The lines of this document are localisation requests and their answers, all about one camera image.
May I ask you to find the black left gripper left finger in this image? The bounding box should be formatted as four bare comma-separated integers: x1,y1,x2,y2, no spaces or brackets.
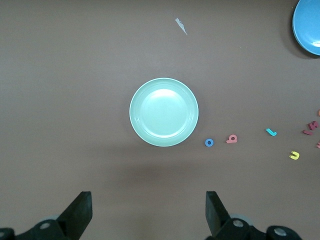
0,191,93,240

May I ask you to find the blue round plate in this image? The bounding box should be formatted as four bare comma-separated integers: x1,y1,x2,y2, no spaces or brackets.
292,0,320,56

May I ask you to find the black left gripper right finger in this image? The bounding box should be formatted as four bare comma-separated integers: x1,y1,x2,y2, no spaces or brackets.
205,191,303,240

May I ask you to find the white paper scrap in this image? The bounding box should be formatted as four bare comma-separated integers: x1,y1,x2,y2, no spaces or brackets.
174,17,188,36

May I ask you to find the light green round plate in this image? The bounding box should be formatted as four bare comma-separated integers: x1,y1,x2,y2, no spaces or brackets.
129,77,200,148

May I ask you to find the brown table cover sheet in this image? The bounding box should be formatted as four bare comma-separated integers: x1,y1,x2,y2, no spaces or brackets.
0,0,320,240

